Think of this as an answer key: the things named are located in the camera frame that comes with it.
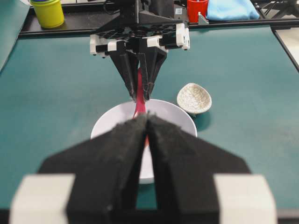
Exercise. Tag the small crackle-glaze dish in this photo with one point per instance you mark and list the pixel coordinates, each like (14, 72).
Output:
(194, 99)

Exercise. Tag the red plastic cup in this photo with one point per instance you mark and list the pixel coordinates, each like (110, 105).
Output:
(194, 7)

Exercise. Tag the grey metal corner bracket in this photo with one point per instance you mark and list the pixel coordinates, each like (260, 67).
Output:
(202, 21)

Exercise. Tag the red plastic spoon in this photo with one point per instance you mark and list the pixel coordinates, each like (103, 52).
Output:
(140, 107)

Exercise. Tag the yellow-green plastic cup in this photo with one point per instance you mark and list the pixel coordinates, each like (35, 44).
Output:
(49, 12)

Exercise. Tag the black table frame rail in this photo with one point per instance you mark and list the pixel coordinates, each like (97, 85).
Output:
(93, 22)

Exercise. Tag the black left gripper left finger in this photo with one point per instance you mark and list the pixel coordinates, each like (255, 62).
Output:
(106, 169)

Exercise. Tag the light blue cloth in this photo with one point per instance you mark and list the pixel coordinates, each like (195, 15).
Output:
(231, 10)

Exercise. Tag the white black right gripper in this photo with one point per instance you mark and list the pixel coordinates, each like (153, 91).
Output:
(158, 39)

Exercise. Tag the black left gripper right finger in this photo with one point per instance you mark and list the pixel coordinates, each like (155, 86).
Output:
(184, 166)

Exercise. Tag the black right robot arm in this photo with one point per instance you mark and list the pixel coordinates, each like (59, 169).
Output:
(140, 12)

